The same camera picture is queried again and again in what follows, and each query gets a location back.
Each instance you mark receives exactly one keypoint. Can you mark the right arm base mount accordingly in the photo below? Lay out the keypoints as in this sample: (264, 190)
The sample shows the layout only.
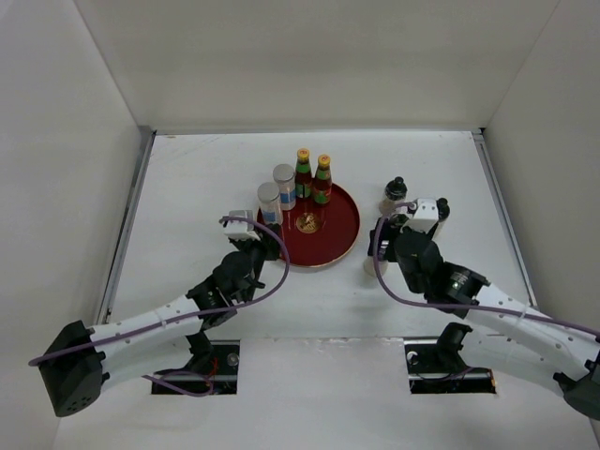
(434, 366)

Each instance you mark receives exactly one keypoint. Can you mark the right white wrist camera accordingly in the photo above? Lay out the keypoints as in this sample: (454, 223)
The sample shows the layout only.
(424, 215)

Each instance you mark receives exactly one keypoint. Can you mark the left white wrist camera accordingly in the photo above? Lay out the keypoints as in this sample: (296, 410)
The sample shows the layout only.
(238, 225)

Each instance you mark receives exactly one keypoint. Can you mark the back brown spice jar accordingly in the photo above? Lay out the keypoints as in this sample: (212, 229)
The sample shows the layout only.
(394, 193)

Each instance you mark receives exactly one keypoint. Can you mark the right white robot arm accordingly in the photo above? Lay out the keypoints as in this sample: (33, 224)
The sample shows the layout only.
(491, 329)

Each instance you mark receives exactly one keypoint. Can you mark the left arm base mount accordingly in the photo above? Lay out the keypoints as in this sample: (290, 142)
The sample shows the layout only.
(214, 374)

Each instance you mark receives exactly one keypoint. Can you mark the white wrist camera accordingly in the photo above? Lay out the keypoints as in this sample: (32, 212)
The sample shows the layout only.
(238, 225)
(424, 215)

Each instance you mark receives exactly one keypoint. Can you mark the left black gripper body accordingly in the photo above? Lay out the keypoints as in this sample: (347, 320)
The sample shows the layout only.
(259, 250)

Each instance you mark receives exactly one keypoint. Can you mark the round red tray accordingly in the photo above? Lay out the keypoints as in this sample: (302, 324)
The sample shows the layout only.
(316, 235)

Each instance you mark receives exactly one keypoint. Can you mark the left aluminium frame rail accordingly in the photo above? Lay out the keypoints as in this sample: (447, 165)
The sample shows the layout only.
(105, 304)

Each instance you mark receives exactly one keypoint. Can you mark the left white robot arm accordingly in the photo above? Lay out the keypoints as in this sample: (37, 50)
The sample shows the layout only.
(84, 361)

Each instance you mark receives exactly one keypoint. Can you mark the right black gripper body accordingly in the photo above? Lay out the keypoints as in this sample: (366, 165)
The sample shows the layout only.
(389, 232)

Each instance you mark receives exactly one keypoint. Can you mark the green-label sauce bottle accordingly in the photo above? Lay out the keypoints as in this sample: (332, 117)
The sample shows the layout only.
(303, 174)
(322, 182)

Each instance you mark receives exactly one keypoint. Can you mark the white bottle black cap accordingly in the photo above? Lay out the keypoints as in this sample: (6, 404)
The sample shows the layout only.
(444, 211)

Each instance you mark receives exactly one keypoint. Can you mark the grinder jar chrome top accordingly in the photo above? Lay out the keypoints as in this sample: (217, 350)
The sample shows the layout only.
(370, 269)

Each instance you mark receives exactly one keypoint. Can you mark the clear grinder jar black top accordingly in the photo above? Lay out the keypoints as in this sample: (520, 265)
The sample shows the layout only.
(397, 221)

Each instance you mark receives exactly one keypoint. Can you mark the aluminium frame rail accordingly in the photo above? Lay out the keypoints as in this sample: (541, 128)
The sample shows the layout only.
(105, 304)
(479, 140)

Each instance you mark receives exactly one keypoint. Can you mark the silver-lid salt jar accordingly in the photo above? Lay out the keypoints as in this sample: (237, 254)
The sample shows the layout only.
(269, 199)
(284, 177)

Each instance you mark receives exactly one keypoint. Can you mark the right aluminium frame rail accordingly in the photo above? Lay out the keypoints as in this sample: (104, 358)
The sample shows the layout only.
(479, 140)

